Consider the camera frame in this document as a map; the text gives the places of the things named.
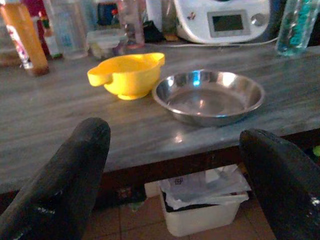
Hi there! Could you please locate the red bottle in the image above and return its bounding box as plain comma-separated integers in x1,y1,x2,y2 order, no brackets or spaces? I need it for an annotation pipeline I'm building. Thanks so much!
22,0,64,60

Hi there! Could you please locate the clear pinkish bottle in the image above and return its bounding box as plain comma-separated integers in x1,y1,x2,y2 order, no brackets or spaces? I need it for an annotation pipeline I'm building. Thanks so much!
117,0,146,50

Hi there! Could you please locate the white kitchen appliance with display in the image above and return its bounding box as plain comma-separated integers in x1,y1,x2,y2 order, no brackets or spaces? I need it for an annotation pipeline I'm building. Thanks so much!
172,0,272,46

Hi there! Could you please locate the clear water bottle teal label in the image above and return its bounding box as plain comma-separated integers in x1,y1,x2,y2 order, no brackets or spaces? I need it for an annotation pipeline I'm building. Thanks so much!
275,0,320,57

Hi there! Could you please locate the clear plastic food container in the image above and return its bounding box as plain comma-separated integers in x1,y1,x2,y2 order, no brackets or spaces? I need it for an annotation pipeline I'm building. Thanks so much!
86,28,129,61

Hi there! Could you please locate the grey wooden side table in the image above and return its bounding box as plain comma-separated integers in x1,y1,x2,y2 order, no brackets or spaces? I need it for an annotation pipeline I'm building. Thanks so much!
0,41,320,210

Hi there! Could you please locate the stainless steel bowl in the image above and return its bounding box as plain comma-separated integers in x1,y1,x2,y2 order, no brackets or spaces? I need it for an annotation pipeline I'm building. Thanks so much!
151,69,266,128

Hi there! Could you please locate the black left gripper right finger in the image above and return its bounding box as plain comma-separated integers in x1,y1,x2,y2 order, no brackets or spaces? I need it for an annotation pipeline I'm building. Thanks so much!
239,128,320,240

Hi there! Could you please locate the clear plastic bottle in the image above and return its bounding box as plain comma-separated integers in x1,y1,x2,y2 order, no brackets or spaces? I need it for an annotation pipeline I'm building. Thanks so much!
48,0,90,60

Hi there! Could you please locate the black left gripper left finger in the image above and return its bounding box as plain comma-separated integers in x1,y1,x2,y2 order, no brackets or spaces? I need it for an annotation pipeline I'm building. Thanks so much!
0,117,112,240

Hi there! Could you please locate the orange bottle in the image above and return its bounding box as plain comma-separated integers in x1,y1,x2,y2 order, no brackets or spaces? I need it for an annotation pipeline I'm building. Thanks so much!
0,0,50,77

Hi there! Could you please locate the yellow plastic bowl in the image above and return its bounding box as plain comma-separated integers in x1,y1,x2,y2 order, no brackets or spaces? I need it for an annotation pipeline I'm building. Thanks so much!
86,51,166,101

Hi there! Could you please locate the white bin with papers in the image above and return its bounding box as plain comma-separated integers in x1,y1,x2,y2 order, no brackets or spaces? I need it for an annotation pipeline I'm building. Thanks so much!
159,164,252,238

